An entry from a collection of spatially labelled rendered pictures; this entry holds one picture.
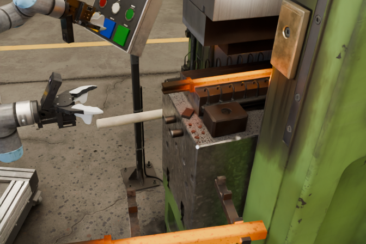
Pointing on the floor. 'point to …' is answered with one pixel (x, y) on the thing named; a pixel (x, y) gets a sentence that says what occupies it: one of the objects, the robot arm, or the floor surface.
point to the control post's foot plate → (132, 175)
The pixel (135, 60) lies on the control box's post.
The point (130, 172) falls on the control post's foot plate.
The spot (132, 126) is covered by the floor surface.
